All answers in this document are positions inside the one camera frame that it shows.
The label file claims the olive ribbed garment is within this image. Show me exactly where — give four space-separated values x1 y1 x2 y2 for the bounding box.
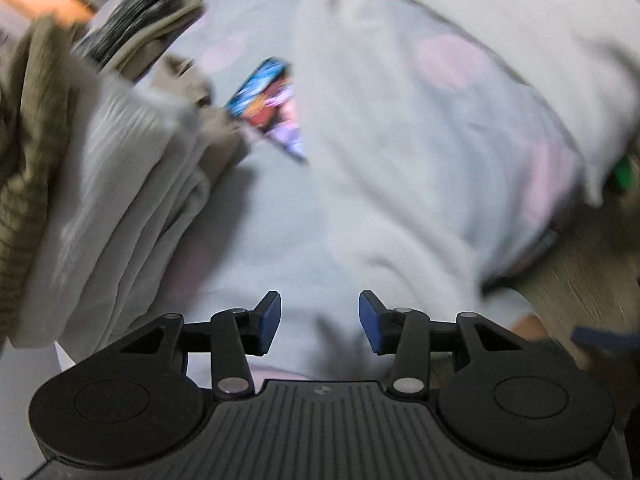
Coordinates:
0 15 87 341

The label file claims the smartphone with lit screen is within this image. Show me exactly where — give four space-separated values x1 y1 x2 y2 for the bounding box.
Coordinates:
225 57 308 163

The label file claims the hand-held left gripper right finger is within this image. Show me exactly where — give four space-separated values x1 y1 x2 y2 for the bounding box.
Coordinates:
359 290 521 402

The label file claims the pale cream garment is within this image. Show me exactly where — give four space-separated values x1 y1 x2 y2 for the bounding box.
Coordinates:
10 77 251 351

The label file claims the green object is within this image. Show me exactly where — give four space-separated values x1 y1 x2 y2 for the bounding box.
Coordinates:
612 157 634 196

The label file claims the bed with dotted grey sheet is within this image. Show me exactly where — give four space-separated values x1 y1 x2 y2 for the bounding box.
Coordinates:
55 0 591 391

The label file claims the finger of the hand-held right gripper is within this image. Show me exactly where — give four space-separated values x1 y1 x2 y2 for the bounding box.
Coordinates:
570 325 640 362

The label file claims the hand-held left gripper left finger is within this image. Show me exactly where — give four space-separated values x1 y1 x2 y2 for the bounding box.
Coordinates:
120 291 282 400

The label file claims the white sweater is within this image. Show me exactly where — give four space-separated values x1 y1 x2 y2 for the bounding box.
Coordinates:
350 0 640 208

